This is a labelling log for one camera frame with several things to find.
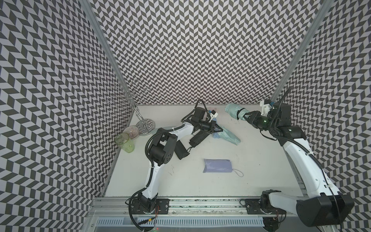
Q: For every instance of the lavender sleeved umbrella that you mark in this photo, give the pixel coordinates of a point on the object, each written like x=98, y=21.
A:
x=220, y=166

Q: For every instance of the wire glass rack stand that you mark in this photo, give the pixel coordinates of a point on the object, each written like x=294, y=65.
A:
x=119, y=96

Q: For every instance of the black sleeved umbrella left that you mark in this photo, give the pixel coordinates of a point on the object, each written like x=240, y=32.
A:
x=180, y=151

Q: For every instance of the mint umbrella at back left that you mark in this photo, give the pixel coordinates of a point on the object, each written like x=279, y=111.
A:
x=165, y=128

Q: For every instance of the green drinking glass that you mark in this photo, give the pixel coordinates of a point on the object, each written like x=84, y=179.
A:
x=124, y=141

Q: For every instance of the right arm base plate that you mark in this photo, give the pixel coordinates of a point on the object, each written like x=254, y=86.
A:
x=252, y=206

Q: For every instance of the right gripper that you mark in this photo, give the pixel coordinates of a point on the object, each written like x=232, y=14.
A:
x=253, y=118

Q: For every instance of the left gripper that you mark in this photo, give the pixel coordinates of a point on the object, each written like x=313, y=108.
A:
x=212, y=124

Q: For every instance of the mint green sleeve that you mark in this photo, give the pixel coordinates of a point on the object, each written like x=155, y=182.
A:
x=229, y=136

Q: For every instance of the mint green sleeved umbrella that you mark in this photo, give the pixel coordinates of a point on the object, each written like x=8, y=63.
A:
x=235, y=111

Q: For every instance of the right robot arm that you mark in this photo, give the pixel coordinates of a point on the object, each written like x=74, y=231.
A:
x=324, y=204

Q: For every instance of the ribbed glass bowl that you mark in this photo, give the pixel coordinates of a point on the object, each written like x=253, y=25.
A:
x=132, y=131

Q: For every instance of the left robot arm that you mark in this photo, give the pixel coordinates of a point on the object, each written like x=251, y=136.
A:
x=195, y=127

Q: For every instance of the black sleeved umbrella centre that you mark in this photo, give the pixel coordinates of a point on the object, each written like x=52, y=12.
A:
x=198, y=138

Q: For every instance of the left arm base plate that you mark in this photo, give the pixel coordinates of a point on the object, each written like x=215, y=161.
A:
x=141, y=207

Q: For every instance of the black sleeved umbrella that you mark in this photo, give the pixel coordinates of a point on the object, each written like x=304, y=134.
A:
x=198, y=138
x=180, y=151

